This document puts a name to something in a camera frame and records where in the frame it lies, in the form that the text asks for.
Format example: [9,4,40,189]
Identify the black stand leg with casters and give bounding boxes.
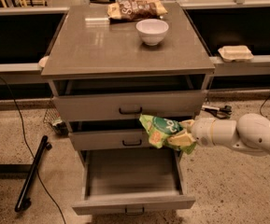
[15,135,50,213]

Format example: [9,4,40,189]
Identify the black floor cable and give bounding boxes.
[0,73,67,224]

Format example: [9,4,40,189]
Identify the green rice chip bag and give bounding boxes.
[139,115,197,154]

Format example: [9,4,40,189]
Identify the grey drawer cabinet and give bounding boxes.
[40,2,216,217]

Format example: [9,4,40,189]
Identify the white foam takeout container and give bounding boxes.
[218,45,253,62]

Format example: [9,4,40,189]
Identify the scissors on floor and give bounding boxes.
[202,105,232,119]

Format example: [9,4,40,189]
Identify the white bowl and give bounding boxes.
[135,19,169,46]

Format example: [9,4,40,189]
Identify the drawer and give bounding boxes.
[53,75,206,121]
[72,147,195,216]
[67,116,194,151]

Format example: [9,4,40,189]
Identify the top drawer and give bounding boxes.
[53,75,206,121]

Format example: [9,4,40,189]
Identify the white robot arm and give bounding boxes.
[167,113,270,156]

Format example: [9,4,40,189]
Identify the small round white object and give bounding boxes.
[38,56,49,68]

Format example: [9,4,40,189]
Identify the middle drawer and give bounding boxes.
[67,116,194,151]

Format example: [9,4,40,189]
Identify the brown snack bag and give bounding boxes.
[107,0,167,21]

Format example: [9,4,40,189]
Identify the wire mesh basket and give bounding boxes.
[43,100,68,136]

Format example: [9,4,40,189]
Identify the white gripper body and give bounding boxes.
[192,118,214,147]

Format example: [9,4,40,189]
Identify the bottom drawer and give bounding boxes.
[72,147,195,216]

